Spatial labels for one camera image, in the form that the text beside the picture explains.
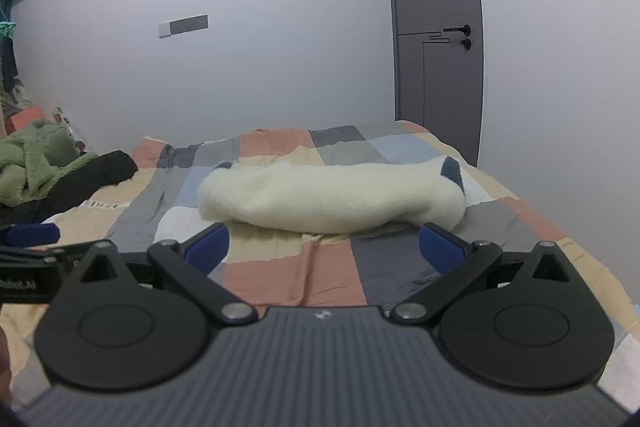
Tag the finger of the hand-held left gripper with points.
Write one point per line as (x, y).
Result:
(30, 234)
(30, 255)

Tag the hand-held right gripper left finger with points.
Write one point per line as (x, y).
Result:
(207, 248)

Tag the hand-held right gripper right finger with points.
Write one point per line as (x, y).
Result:
(440, 248)

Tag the cream striped sweater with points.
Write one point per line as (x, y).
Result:
(325, 197)

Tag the green clothes hanger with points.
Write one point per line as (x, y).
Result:
(7, 28)

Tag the green fleece jacket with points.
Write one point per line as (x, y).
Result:
(30, 162)

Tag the black jacket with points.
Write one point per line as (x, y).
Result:
(100, 172)

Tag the patchwork bed blanket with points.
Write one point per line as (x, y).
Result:
(325, 272)

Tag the red box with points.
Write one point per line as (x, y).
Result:
(27, 117)

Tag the dark hanging garment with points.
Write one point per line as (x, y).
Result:
(9, 67)

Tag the black door lock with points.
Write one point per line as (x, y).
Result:
(465, 45)

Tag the white wall switch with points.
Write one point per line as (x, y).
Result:
(164, 30)

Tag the grey wall switch panel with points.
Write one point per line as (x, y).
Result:
(189, 24)

